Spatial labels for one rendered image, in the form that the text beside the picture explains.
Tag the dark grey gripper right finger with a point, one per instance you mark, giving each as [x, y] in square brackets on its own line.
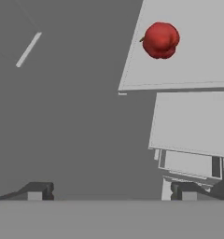
[189, 191]

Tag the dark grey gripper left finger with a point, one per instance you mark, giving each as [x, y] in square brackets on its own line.
[39, 190]

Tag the pale grey freezer drawer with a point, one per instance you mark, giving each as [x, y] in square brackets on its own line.
[191, 166]

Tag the grey freezer door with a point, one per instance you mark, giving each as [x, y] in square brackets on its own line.
[64, 118]

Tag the red bell pepper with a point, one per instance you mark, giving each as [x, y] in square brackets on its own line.
[160, 40]

